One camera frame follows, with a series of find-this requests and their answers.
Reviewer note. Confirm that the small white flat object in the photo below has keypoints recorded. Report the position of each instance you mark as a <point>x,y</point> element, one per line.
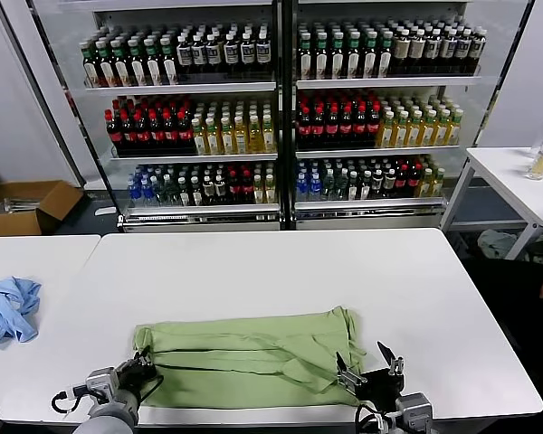
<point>105,210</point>

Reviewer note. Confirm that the open glass cooler door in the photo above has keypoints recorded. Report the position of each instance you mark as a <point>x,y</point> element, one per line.
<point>502,54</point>
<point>36,54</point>

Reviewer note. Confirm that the cola bottle red cap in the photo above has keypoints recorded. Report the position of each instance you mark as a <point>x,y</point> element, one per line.
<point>127,134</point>
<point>170,134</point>
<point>346,128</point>
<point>234,190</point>
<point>374,128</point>
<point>141,134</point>
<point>184,134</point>
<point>113,134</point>
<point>332,129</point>
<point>155,134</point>
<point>360,128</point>
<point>415,181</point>
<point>402,181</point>
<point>304,129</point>
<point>318,129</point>
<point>246,190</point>

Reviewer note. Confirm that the dark bottle beige label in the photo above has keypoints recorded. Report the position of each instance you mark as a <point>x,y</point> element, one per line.
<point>403,49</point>
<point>418,49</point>

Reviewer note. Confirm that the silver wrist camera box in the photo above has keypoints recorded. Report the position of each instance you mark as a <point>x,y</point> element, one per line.
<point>101,380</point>
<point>414,407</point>

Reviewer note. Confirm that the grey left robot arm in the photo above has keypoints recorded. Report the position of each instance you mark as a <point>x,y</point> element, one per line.
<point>108,418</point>

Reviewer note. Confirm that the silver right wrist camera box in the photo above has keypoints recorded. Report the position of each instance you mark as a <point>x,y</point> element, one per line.
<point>414,407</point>

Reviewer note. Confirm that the open cardboard box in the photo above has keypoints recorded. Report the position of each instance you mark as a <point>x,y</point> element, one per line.
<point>9,223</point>

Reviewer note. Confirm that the clear jar yellow contents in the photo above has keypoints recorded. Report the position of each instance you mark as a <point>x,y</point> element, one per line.
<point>540,167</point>

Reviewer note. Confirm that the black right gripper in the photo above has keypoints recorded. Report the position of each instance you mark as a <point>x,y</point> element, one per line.
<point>382,386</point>

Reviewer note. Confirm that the blue drink bottle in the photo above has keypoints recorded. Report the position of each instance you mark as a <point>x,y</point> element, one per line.
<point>134,192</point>
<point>147,192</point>
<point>315,187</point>
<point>302,187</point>

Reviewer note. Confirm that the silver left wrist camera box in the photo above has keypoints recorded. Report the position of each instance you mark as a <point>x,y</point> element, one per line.
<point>101,380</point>

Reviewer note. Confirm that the bundle of metal rods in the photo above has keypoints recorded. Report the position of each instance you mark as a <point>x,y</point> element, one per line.
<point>13,204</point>

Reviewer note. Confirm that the crumpled light blue shirt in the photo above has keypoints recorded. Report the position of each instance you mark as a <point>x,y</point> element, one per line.
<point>9,312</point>

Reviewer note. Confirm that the dark bottle white blue label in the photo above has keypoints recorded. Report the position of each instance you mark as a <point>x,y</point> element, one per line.
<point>433,47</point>
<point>231,53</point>
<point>200,54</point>
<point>448,47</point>
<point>463,46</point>
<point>214,54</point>
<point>263,52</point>
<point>478,46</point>
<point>248,53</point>
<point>183,55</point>

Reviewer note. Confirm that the white cooler shelf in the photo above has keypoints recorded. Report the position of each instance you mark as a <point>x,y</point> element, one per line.
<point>181,87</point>
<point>389,82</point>
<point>194,157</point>
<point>375,151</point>
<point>199,209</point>
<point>366,204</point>

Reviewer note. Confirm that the clear green water bottle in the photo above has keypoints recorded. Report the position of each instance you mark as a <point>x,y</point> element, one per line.
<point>160,192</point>
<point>328,186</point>
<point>172,193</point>
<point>341,186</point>

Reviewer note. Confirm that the dark drink bottle white cap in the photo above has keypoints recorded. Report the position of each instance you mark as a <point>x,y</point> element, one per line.
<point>184,194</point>
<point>196,194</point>
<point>208,192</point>
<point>353,187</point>
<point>377,184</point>
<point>365,187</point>
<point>221,192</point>
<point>389,183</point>

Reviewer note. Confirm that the beverage cooler cabinet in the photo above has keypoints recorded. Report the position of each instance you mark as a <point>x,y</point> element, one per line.
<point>366,219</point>
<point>185,222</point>

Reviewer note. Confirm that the white side table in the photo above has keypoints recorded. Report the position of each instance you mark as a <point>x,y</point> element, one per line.
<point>507,172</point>

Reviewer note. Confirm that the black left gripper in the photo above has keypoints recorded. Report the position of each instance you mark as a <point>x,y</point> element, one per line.
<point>136,374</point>

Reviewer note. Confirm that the yellow tea bottle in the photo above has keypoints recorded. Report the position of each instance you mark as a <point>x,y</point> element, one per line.
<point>455,131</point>
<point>401,133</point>
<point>259,192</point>
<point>428,132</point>
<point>241,140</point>
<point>199,141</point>
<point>269,138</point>
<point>227,141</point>
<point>441,132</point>
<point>213,141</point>
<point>415,133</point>
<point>255,139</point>
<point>438,183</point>
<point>270,192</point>
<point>425,184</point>
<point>387,133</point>

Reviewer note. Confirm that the dark bottle green cap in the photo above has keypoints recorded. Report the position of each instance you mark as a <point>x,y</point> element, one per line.
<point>322,61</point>
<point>89,68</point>
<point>105,68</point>
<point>370,60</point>
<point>120,68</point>
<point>168,67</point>
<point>153,67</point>
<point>306,61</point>
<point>338,61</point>
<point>385,59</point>
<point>136,68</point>
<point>354,60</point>

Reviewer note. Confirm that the green polo shirt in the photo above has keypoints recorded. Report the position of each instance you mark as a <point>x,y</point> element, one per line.
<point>235,352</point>

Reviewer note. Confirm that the crumpled grey cloth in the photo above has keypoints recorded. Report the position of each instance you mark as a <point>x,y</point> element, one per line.
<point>495,242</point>

